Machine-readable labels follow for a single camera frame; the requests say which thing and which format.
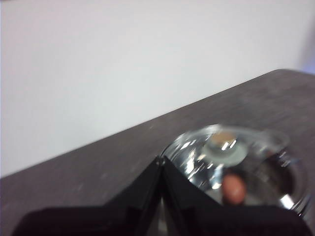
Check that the glass lid with green knob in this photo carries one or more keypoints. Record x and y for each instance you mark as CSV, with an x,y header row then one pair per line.
x,y
221,150

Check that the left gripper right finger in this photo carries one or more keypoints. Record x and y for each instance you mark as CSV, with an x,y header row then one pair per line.
x,y
209,218

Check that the pale green electric cooking pot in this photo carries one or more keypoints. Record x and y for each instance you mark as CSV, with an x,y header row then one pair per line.
x,y
285,179

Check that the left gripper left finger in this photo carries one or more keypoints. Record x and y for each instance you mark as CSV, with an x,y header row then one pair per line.
x,y
123,214

